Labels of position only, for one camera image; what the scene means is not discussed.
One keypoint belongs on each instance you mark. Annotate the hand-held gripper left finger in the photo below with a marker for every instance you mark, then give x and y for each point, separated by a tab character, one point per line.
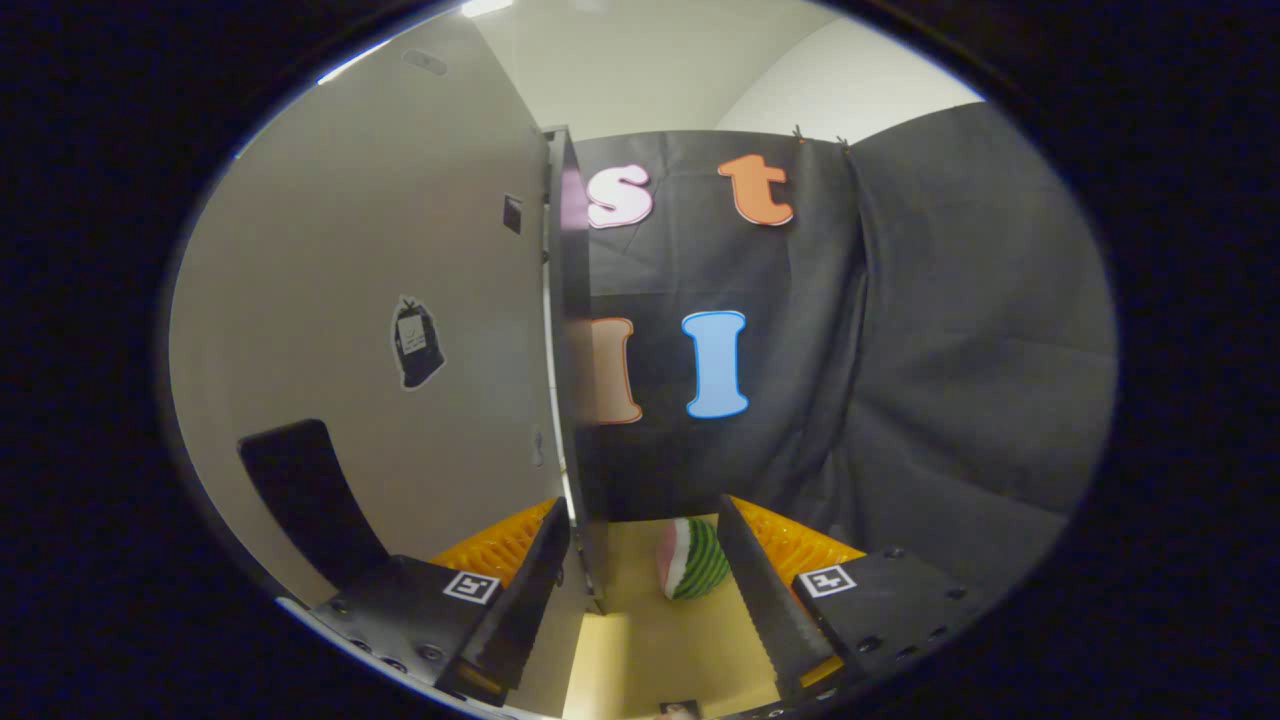
520	610

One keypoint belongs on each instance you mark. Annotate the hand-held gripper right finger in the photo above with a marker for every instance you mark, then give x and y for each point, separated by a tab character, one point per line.
770	610

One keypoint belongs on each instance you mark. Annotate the white shoe cabinet door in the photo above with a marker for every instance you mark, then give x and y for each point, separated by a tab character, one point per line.
350	200

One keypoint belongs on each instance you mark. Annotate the green striped watermelon toy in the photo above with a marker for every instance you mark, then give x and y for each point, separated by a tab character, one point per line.
700	565

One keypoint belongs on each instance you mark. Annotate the black backdrop cloth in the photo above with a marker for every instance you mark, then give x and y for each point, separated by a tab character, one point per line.
950	350

